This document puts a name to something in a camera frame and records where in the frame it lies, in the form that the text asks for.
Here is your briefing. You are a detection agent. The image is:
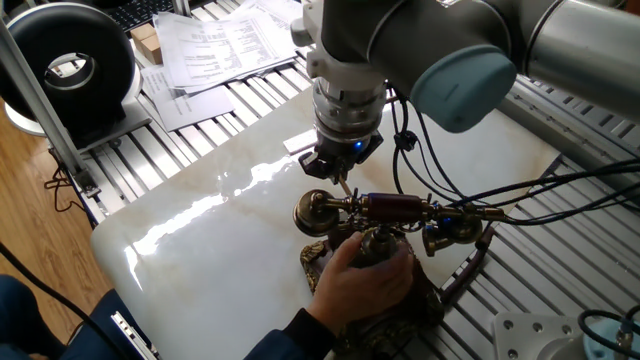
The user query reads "glossy marble pattern board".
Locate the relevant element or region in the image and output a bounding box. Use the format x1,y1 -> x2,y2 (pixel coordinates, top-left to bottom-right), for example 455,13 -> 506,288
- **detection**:
90,87 -> 561,360

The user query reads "person's bare hand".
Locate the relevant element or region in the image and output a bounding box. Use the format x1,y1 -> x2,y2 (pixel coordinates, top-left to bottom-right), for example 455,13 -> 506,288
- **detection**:
305,230 -> 416,336

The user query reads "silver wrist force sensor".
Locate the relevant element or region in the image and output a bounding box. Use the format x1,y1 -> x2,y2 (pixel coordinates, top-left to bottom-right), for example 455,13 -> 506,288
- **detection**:
312,79 -> 389,144

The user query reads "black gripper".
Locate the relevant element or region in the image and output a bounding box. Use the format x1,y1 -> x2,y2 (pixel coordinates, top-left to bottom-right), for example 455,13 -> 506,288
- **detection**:
298,130 -> 385,184

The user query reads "white plastic wrist mount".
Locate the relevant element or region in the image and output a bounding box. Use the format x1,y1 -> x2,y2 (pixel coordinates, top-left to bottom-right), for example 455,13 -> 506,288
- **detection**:
290,0 -> 389,94

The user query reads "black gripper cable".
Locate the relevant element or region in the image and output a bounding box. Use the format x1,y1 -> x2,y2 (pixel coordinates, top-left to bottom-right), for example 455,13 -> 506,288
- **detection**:
387,84 -> 640,226

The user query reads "small wooden block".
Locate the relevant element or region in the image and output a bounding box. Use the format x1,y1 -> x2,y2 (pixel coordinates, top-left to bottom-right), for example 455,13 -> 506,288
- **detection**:
129,23 -> 157,51
140,34 -> 164,66

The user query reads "brass and red phone handset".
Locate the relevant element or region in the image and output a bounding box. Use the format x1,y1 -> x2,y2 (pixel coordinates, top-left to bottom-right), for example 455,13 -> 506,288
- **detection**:
292,188 -> 506,257

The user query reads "forearm in dark blue sleeve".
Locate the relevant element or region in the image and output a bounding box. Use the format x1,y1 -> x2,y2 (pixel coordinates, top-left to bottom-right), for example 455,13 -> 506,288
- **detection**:
243,307 -> 336,360

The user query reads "stack of printed paper sheets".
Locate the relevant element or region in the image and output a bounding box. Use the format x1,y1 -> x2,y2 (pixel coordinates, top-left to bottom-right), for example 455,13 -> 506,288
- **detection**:
152,0 -> 314,94

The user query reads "thin black floor cable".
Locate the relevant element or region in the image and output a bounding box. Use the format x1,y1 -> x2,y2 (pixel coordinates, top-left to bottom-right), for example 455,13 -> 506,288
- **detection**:
43,167 -> 86,214

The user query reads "person's leg in blue clothes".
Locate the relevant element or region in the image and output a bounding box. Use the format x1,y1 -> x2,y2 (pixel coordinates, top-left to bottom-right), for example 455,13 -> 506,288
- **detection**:
0,273 -> 161,360

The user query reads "black computer keyboard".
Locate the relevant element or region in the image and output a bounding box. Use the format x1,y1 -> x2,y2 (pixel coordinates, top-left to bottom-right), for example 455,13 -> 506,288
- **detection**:
102,0 -> 176,32

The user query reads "aluminium frame post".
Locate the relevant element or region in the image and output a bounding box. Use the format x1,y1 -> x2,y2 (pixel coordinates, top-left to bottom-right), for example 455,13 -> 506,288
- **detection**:
0,19 -> 101,199

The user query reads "antique red brass phone base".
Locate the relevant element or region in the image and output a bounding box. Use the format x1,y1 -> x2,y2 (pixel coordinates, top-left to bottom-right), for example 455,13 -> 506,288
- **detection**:
299,224 -> 446,360

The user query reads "black ring shaped device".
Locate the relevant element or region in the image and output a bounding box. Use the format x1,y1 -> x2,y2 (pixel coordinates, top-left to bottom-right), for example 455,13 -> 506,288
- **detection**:
0,2 -> 144,146

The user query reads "grey flat base plate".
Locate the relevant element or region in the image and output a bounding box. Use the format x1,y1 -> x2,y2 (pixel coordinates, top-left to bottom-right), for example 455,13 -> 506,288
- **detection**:
74,97 -> 154,154

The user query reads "black cable with metal connector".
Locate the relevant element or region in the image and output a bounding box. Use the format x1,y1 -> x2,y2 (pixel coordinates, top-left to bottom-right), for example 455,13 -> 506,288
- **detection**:
577,304 -> 640,359

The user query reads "thick black cable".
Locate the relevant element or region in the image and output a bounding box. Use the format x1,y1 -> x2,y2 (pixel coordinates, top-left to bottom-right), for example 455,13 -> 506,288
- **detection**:
0,242 -> 126,360

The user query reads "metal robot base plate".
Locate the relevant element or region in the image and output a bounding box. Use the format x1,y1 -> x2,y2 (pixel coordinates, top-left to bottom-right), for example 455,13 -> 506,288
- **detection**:
492,312 -> 584,360

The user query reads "dark braided phone cord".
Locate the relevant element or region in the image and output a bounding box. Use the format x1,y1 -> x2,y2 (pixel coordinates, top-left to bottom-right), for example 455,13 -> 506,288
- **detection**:
439,224 -> 496,304

